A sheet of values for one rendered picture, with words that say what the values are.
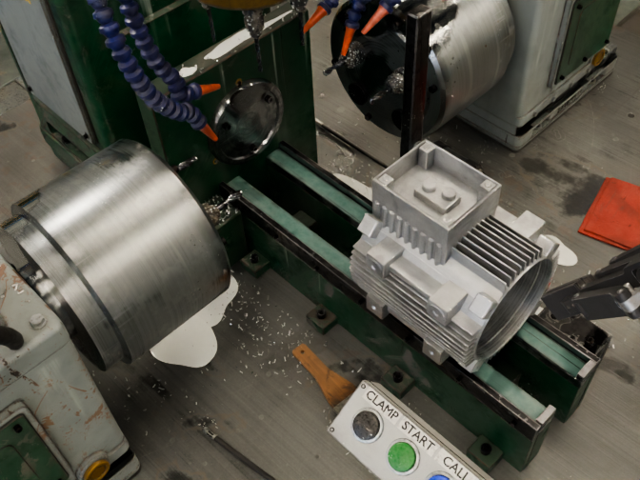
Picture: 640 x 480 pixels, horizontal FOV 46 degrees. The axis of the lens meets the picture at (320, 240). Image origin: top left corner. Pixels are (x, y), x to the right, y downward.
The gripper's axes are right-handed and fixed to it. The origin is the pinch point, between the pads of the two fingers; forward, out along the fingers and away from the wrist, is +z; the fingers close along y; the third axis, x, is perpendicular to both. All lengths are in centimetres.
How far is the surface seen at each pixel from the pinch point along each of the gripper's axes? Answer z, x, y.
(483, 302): 12.8, -3.4, 0.7
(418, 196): 17.3, -17.6, -4.2
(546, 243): 12.7, -3.6, -11.4
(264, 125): 46, -42, -8
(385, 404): 13.1, -2.3, 17.7
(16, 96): 152, -113, -4
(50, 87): 54, -68, 14
